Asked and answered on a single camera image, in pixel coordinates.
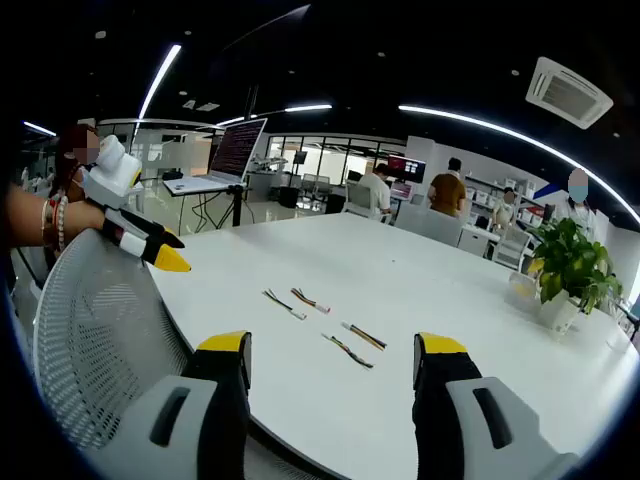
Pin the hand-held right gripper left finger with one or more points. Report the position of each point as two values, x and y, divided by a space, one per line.
200 400

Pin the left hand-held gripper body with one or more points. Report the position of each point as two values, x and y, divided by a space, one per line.
112 180

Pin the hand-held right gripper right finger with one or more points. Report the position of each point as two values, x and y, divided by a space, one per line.
450 395

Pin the person's head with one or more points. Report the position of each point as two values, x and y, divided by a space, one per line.
62 175

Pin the grey mesh office chair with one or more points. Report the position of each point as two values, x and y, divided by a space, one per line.
100 325

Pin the straight ceiling light strip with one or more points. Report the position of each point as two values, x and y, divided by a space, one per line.
160 80

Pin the silver laptop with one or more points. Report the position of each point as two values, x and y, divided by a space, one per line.
235 150

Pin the clear glass jar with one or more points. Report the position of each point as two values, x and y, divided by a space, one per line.
522 290

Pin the white plant pot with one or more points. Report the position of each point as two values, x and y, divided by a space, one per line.
557 312

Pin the white office chair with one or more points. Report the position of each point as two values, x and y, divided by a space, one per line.
357 200
512 247
430 225

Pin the green potted plant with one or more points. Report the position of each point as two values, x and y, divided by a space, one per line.
570 260

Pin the shelf with white boxes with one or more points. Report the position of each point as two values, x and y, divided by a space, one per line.
490 197

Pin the red screen monitor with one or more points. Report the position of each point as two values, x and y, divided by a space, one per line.
407 167

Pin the long curved ceiling light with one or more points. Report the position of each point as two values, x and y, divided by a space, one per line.
500 131

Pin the ceiling air conditioner vent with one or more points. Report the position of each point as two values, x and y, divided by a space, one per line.
567 92

